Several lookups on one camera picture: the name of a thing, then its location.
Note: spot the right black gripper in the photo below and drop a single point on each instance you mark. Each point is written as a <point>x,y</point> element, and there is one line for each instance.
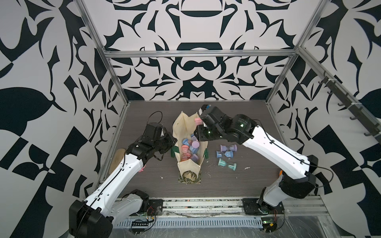
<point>198,132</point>

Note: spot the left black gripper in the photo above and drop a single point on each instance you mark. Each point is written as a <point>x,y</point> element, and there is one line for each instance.
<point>170,142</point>

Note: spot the pink hourglass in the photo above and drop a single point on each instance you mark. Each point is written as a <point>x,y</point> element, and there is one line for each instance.
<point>198,121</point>
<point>185,149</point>

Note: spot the purple hourglass cluster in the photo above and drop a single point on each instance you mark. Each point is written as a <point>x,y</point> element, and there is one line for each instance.
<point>194,141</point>

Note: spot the pink hourglass front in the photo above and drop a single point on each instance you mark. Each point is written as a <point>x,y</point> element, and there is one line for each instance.
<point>185,149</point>

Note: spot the light blue hourglass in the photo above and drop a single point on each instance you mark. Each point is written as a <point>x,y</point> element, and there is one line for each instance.
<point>227,154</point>

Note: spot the green hourglass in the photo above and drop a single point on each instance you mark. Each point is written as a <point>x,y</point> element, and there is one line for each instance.
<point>229,165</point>

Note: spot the cream canvas tote bag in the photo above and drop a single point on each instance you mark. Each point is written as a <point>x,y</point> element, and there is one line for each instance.
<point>189,165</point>

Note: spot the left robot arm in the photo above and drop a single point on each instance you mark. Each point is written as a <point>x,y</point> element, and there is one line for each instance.
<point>96,216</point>

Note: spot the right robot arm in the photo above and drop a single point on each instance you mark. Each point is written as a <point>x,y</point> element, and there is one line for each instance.
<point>297,178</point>

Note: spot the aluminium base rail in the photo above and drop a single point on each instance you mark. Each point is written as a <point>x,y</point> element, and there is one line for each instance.
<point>220,212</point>

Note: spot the black hook rail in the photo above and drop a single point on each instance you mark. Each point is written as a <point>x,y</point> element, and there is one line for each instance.
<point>358,110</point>

